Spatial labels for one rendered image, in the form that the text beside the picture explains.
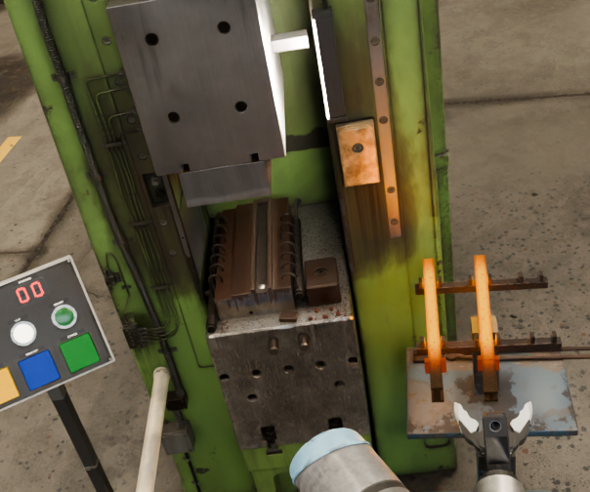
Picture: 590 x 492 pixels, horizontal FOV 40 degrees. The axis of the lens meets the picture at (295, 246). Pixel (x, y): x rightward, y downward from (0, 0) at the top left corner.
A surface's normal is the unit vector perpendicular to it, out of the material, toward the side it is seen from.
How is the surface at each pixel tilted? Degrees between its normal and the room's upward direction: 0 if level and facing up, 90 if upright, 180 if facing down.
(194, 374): 90
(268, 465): 90
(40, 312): 60
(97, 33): 90
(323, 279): 0
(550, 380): 0
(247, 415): 90
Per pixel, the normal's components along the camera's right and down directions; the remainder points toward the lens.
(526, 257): -0.16, -0.80
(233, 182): 0.03, 0.59
